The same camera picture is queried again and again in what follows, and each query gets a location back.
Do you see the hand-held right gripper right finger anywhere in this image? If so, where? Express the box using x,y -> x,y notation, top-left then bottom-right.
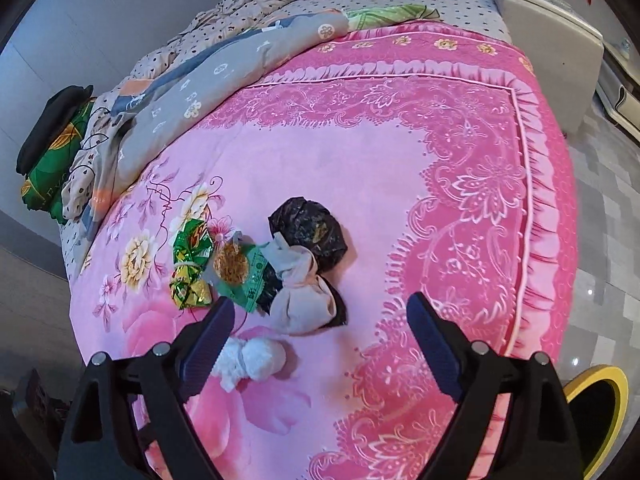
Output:
406,291 -> 586,480

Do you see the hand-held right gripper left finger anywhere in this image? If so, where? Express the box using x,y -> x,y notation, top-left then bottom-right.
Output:
56,296 -> 236,480

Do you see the white tissue wad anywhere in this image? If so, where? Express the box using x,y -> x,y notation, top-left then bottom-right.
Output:
212,337 -> 287,393

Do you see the green snack packet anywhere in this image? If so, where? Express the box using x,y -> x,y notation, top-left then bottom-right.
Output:
202,232 -> 281,313

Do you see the beige wad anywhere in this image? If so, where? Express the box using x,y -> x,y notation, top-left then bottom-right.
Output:
257,240 -> 348,336

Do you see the black plastic bag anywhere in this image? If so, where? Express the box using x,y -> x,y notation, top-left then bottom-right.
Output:
268,197 -> 348,276

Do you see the yellow round waste bin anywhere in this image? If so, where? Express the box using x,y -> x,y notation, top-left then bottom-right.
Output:
562,365 -> 630,480

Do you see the pink floral blanket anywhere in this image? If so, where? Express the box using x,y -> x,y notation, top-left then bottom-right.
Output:
67,20 -> 581,480

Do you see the green floral folded blanket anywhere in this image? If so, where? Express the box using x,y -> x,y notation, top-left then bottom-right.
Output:
20,97 -> 96,211

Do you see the black folded cloth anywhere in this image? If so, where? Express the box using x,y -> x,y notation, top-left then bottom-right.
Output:
15,85 -> 95,176

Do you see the white marble coffee table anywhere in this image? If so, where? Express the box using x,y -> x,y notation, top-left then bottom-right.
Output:
592,40 -> 640,141

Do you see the white bedside cabinet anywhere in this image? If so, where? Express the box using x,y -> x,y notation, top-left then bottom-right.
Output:
482,0 -> 605,133

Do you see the green leaf print cloth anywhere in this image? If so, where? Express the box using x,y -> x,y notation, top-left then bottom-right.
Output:
345,4 -> 441,31

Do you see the polka dot bed sheet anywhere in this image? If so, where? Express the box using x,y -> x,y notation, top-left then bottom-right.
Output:
440,0 -> 513,43

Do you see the beige polka dot quilt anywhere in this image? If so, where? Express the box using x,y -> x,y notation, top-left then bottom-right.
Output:
62,0 -> 351,221

